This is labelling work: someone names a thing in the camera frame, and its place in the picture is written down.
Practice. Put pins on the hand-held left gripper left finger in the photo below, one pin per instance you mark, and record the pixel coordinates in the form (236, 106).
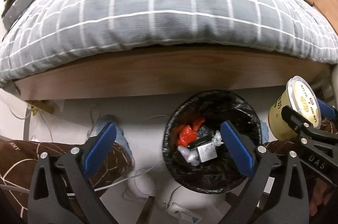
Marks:
(100, 150)

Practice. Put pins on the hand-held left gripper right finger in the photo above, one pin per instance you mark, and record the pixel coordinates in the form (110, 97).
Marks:
(237, 150)

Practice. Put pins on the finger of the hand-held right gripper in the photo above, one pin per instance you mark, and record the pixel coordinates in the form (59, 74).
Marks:
(326, 108)
(293, 117)

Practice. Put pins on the yellow instant noodle cup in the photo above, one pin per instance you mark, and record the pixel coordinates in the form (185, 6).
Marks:
(303, 97)

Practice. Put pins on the black-lined trash bin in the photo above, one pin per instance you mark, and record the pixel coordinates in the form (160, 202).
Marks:
(184, 108)

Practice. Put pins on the person's right hand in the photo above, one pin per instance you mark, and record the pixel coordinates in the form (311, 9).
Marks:
(320, 195)

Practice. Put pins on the beige chair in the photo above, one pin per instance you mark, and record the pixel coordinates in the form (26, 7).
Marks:
(332, 92)

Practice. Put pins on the blue fuzzy slipper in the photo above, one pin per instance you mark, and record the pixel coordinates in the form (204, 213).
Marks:
(264, 131)
(121, 139)

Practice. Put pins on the small grey box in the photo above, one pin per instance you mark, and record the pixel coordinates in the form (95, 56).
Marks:
(207, 152)

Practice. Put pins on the person's right leg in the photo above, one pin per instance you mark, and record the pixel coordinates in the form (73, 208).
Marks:
(277, 146)

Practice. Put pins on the person's leg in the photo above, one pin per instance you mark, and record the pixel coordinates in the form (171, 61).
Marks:
(277, 146)
(21, 160)

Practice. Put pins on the black card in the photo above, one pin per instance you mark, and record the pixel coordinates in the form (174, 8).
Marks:
(198, 141)

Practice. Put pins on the wooden stool leg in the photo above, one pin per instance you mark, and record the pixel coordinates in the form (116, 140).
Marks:
(146, 210)
(231, 197)

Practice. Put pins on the clear plastic wrap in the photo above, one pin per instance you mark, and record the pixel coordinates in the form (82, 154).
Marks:
(188, 156)

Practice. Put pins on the orange plastic bag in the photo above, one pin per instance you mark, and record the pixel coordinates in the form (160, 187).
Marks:
(186, 135)

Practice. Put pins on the wooden bed support block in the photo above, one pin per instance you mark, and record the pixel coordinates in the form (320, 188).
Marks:
(42, 106)

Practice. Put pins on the person's left leg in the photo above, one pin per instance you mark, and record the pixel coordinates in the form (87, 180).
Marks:
(21, 160)

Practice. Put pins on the grey checked bed sheet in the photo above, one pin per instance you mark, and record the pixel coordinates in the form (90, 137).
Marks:
(158, 15)

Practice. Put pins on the wooden bed frame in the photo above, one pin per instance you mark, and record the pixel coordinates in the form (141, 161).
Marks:
(158, 73)

